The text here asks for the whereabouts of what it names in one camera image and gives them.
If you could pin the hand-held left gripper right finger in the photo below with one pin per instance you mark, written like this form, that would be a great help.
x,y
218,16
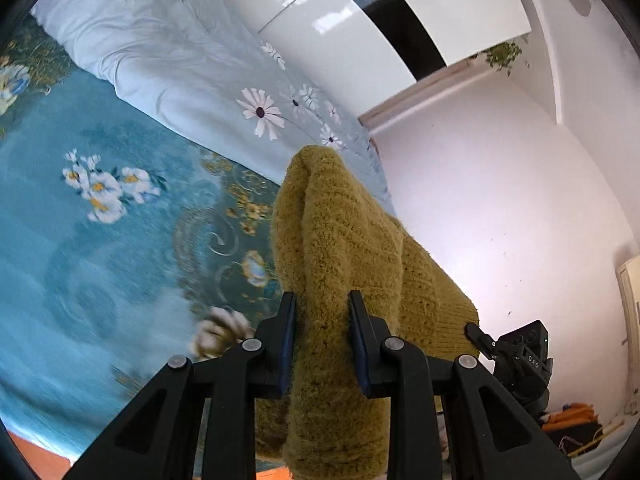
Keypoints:
x,y
358,347

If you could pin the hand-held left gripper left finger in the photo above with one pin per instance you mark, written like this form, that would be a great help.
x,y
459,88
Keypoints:
x,y
287,345

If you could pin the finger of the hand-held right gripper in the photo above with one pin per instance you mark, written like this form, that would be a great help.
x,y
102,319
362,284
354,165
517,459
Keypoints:
x,y
479,338

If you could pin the mustard knitted sweater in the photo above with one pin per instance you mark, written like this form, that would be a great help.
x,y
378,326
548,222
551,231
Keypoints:
x,y
335,240

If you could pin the orange cloth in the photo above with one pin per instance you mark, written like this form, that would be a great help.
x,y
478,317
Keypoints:
x,y
572,415

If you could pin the thin wooden stick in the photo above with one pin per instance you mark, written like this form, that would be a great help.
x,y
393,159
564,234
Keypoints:
x,y
597,439

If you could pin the teal floral bed sheet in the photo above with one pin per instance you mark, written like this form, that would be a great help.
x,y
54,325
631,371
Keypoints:
x,y
100,240

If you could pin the green hanging plant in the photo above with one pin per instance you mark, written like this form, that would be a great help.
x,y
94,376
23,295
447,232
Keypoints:
x,y
505,54

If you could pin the light blue daisy duvet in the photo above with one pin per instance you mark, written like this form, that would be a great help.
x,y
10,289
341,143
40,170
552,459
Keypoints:
x,y
170,60

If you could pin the glossy white wardrobe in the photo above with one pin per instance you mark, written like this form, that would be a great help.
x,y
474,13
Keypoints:
x,y
350,25

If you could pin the cream wall radiator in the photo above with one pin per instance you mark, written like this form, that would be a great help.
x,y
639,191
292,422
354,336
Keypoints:
x,y
631,295

